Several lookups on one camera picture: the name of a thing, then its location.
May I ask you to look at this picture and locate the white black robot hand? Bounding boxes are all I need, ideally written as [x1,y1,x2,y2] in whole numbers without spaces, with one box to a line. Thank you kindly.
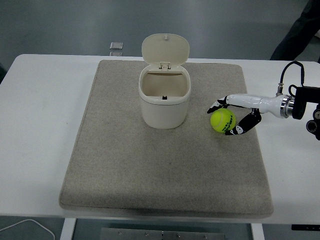
[206,93,283,137]

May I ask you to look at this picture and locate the yellow tennis ball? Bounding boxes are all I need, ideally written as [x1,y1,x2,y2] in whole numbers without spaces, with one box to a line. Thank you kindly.
[210,107,237,134]

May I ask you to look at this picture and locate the cream plastic box with lid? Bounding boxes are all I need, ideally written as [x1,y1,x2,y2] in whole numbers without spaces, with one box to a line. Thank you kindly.
[138,33,192,130]

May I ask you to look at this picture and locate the beige felt mat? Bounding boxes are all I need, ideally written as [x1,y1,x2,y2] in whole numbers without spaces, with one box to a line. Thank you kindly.
[58,59,275,218]

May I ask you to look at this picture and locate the white table leg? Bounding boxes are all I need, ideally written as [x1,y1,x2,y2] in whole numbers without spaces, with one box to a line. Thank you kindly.
[249,223,265,240]
[60,218,78,240]

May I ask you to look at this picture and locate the black table control panel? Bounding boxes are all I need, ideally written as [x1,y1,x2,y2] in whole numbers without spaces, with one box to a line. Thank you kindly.
[291,224,320,231]

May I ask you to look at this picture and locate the grey metal plate with screws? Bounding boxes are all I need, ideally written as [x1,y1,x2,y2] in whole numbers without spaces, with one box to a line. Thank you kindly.
[100,227,227,240]

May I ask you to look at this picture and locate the white cable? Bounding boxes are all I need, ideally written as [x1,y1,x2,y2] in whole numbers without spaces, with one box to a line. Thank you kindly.
[0,218,56,240]

